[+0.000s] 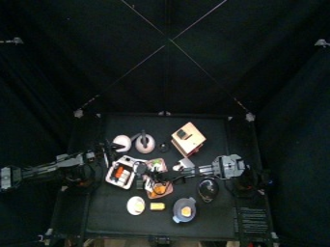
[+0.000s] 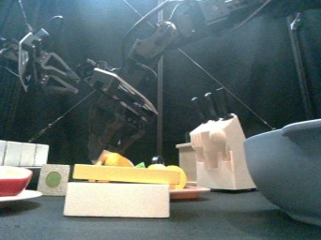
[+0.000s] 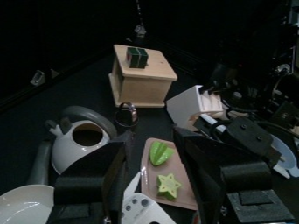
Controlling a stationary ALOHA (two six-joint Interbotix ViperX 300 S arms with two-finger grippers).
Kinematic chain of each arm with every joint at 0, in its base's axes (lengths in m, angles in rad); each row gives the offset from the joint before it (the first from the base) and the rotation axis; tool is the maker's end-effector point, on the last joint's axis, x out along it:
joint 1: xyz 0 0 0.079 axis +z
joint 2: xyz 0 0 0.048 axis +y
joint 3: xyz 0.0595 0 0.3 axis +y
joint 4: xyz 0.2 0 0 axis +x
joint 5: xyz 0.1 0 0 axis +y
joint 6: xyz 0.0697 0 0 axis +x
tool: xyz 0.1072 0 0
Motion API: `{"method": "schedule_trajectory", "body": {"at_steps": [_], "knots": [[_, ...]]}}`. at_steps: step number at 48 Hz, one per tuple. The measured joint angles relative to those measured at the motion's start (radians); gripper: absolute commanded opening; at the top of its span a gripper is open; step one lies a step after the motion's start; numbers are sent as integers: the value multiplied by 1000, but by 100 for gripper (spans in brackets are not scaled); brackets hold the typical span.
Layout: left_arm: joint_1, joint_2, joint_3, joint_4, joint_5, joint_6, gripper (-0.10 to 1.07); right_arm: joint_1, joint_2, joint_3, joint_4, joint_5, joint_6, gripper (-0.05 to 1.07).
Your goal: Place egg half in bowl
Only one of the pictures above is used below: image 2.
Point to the small black round knob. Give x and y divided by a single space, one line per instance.
157 160

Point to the orange toy food piece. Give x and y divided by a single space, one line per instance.
115 159

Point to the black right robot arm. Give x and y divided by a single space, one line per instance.
155 40

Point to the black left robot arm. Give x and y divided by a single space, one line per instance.
7 51

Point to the white rectangular block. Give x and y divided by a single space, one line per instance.
116 200

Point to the small green toy piece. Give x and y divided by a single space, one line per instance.
141 165

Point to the white toy plate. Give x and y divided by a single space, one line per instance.
23 196

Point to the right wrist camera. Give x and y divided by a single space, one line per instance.
88 69

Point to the grey metal frame post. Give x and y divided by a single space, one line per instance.
301 68

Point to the red toy bowl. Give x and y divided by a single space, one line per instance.
14 181

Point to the vertical metal frame pole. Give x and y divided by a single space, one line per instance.
159 137

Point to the white toy knife block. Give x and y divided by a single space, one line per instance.
223 156

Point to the yellow toy cheese slab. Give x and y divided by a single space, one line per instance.
125 174

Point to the pink toy plate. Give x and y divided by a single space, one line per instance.
190 191

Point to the white cube with green circle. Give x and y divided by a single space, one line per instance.
54 179

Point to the thin diagonal frame brace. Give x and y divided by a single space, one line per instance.
58 119
234 95

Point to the white box with tan lid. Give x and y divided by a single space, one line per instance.
186 162

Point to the white segmented toy block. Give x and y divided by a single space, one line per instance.
20 153

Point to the large blue-grey bowl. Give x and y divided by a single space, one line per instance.
288 168

